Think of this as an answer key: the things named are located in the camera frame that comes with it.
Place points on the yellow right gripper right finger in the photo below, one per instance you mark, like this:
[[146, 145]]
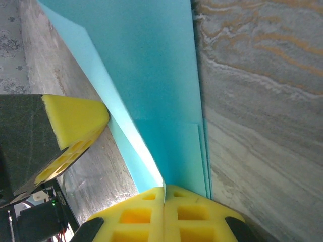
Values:
[[196, 219]]

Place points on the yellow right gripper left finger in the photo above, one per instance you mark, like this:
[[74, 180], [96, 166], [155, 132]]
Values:
[[136, 219]]

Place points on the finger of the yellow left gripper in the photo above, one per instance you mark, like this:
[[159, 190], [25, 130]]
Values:
[[70, 118]]

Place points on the light blue cloth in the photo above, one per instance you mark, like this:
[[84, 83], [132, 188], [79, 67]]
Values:
[[151, 75]]

